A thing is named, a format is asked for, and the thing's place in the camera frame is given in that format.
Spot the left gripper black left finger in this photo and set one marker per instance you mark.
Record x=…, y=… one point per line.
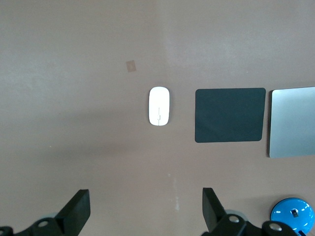
x=76, y=211

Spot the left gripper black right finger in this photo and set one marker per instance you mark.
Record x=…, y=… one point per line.
x=214, y=211

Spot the white computer mouse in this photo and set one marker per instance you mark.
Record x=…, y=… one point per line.
x=159, y=103

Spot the black mouse pad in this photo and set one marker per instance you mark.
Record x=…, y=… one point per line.
x=230, y=115

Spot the blue desk lamp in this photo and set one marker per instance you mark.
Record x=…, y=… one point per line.
x=286, y=211

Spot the silver closed laptop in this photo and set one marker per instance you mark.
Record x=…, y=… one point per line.
x=292, y=123

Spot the brown tape patch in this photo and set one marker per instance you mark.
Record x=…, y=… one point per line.
x=131, y=66

